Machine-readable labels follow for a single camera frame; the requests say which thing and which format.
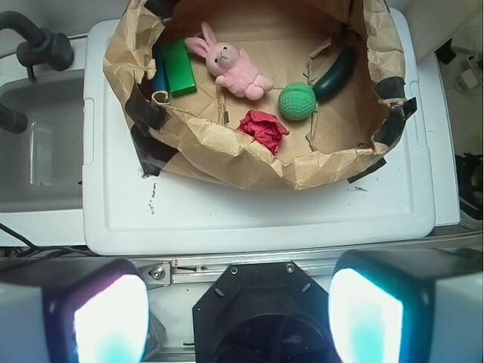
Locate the blue cylinder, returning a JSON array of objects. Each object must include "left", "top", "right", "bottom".
[{"left": 151, "top": 48, "right": 169, "bottom": 92}]

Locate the green dimpled ball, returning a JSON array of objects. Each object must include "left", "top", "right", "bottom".
[{"left": 278, "top": 82, "right": 316, "bottom": 121}]

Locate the white plastic bin lid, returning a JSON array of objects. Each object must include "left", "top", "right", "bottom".
[{"left": 82, "top": 20, "right": 436, "bottom": 255}]

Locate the white power adapter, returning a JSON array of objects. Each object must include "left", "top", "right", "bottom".
[{"left": 456, "top": 54, "right": 483, "bottom": 92}]

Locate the black octagonal mount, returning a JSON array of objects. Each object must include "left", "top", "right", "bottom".
[{"left": 192, "top": 264, "right": 340, "bottom": 362}]

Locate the aluminium rail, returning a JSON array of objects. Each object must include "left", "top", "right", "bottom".
[{"left": 130, "top": 231, "right": 483, "bottom": 290}]

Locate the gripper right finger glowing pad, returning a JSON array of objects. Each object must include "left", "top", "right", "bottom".
[{"left": 328, "top": 249, "right": 483, "bottom": 362}]

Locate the black cable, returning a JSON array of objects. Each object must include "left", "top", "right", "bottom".
[{"left": 0, "top": 222, "right": 100, "bottom": 272}]

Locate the green rectangular block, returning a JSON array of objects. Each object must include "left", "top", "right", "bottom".
[{"left": 161, "top": 39, "right": 197, "bottom": 97}]

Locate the dark green cucumber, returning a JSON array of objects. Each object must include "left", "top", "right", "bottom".
[{"left": 312, "top": 47, "right": 357, "bottom": 101}]

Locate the crumpled red paper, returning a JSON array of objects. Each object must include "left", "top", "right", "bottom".
[{"left": 237, "top": 110, "right": 290, "bottom": 155}]

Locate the pink plush bunny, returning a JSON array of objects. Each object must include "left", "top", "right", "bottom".
[{"left": 184, "top": 22, "right": 274, "bottom": 101}]

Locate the brown paper bag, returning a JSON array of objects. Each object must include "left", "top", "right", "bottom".
[{"left": 103, "top": 1, "right": 417, "bottom": 191}]

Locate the black and white shoe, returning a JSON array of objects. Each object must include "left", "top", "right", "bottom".
[{"left": 455, "top": 153, "right": 483, "bottom": 230}]

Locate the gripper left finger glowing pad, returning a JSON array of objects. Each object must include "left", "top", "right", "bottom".
[{"left": 1, "top": 258, "right": 149, "bottom": 362}]

